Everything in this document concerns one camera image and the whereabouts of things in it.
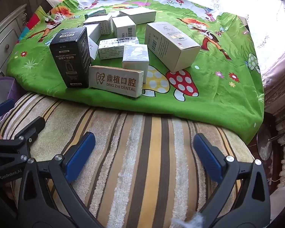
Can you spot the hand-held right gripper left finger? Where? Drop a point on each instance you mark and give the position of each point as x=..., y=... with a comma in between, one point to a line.
x=80, y=158

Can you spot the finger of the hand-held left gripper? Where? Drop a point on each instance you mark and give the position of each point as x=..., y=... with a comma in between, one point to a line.
x=3, y=107
x=30, y=127

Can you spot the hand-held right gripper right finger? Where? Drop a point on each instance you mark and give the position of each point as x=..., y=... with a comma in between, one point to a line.
x=209, y=158

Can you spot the purple storage box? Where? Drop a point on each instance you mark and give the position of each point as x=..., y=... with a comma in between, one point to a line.
x=2, y=90

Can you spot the tall black box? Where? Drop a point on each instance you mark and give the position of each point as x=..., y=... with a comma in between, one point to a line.
x=68, y=57

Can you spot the white box with tooth logo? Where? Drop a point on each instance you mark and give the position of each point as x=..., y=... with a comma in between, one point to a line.
x=114, y=80

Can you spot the white box with parrot print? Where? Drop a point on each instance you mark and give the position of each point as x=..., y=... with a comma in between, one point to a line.
x=114, y=48

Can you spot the large white box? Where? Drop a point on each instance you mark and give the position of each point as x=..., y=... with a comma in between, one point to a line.
x=171, y=49

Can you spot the grey white box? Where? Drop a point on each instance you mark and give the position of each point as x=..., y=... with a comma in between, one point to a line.
x=135, y=57

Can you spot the white box with text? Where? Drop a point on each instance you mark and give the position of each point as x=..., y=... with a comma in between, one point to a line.
x=102, y=22

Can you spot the white box with barcode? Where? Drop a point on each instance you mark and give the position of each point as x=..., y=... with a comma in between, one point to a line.
x=123, y=27

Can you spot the long white box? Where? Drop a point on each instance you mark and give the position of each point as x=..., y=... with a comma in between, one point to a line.
x=137, y=15

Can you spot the metal stand base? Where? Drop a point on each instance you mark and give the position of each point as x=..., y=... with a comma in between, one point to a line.
x=264, y=144

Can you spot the striped towel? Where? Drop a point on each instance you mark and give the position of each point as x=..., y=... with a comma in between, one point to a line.
x=137, y=166

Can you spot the printed green blanket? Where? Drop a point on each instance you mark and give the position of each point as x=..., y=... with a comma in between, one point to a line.
x=216, y=95

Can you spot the cream dresser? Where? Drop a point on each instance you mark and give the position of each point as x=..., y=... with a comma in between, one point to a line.
x=4, y=42

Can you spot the white fluff tuft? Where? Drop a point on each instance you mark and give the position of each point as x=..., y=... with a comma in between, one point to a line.
x=187, y=220

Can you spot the teal box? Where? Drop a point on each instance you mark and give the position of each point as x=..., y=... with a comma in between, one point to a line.
x=95, y=13

